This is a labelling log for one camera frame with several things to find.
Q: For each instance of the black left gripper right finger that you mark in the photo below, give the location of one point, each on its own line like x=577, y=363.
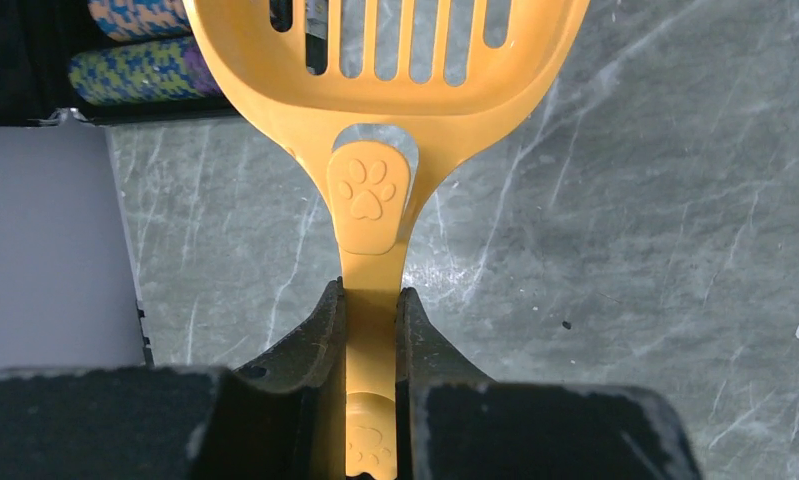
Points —
x=456, y=422

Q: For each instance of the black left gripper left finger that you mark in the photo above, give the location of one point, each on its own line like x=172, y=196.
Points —
x=279, y=416

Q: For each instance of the yellow slotted plastic scoop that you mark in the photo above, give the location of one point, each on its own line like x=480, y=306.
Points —
x=377, y=132

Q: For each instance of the black poker chip case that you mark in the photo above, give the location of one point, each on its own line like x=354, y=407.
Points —
x=109, y=62

